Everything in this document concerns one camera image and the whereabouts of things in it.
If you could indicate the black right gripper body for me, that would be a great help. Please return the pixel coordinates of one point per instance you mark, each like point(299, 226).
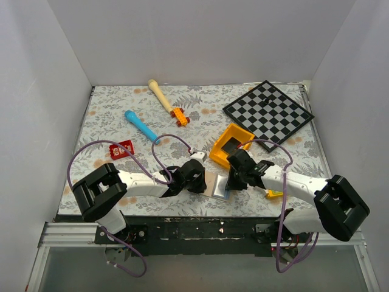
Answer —
point(236, 180)

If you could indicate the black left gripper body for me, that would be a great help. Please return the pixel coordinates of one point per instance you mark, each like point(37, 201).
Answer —
point(196, 186)

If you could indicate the black credit card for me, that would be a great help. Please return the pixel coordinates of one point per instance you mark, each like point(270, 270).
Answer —
point(230, 146)

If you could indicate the yellow plastic bin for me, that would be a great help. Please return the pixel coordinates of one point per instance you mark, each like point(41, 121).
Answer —
point(217, 155)

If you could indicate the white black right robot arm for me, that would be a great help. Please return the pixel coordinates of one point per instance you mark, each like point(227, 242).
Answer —
point(337, 209)

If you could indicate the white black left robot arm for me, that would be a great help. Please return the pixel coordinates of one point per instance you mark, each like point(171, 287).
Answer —
point(98, 193)

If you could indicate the colourful toy block cluster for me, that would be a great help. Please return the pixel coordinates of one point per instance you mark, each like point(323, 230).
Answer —
point(271, 194)

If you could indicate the orange toy car chassis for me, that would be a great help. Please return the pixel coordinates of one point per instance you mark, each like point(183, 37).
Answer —
point(181, 119)

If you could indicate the black silver chessboard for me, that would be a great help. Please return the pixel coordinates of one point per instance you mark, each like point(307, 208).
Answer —
point(272, 123)

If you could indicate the red printed toy block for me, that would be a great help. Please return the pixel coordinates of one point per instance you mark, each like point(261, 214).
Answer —
point(121, 150)

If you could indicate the blue toy microphone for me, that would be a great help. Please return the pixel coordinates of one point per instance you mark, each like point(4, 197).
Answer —
point(131, 117)

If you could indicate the cream toy microphone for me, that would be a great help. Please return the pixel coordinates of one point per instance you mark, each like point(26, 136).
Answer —
point(153, 85)

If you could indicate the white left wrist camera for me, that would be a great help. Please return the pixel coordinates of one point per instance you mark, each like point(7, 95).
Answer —
point(199, 156)

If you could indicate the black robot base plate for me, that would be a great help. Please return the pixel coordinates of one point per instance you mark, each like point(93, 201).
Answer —
point(168, 236)

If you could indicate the aluminium frame rail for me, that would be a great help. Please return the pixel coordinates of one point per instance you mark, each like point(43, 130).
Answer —
point(67, 259)

